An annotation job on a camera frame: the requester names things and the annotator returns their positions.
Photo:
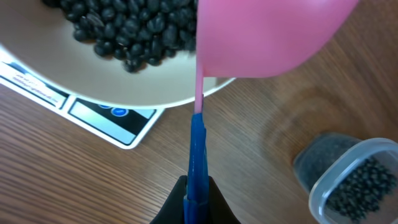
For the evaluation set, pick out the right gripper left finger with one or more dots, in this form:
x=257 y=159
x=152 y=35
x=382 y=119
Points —
x=172 y=211

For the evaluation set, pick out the pink scoop blue handle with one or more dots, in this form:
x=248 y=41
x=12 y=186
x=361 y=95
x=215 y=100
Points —
x=250 y=39

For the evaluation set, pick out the white bowl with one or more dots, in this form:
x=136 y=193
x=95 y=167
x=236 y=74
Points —
x=40 y=38

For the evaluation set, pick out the clear plastic container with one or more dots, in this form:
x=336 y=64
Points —
x=329 y=159

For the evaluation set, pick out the white digital kitchen scale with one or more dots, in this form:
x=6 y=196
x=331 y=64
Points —
x=122 y=127

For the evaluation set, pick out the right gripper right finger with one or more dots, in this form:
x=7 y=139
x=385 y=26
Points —
x=219 y=211

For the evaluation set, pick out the black beans in bowl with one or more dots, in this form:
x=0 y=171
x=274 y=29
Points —
x=136 y=32

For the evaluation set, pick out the black beans in container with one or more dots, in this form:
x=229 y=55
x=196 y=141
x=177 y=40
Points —
x=362 y=191

